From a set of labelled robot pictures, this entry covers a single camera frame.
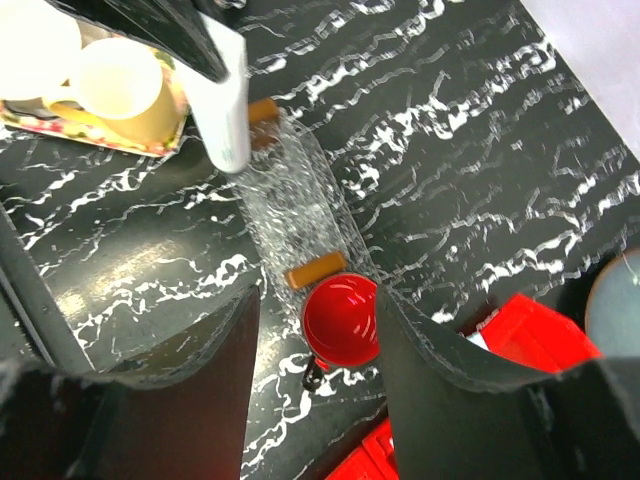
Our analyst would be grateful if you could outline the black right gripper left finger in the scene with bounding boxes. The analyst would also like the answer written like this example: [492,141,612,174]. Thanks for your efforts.
[1,287,260,479]

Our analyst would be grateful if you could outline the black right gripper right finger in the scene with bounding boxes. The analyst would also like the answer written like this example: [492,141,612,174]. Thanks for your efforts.
[376,287,639,479]

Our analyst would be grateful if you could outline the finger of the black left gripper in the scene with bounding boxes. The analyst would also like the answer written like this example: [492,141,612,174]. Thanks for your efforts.
[50,0,228,83]

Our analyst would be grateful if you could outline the white toothpaste tube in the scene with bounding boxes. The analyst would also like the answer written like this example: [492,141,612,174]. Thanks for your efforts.
[175,14,251,174]
[467,332,490,351]

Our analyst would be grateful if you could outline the red translucent cup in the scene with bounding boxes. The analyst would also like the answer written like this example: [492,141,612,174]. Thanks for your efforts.
[301,273,380,392]

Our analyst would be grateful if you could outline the clear holder with wooden ends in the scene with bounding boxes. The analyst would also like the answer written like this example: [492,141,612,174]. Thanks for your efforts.
[233,98,379,322]

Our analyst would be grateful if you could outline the floral serving tray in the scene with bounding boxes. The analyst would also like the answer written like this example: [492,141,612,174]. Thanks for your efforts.
[1,34,189,157]

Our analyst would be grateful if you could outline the cream and yellow mug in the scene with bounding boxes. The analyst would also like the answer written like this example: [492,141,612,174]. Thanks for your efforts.
[42,37,185,147]

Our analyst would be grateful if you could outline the red plastic compartment bin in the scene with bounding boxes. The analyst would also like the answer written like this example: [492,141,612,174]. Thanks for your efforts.
[327,294,601,479]

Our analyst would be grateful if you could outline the white scalloped bowl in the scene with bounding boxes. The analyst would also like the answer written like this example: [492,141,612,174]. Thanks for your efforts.
[1,0,82,101]

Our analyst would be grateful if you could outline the grey round plate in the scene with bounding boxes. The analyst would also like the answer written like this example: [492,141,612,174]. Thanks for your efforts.
[585,248,640,357]

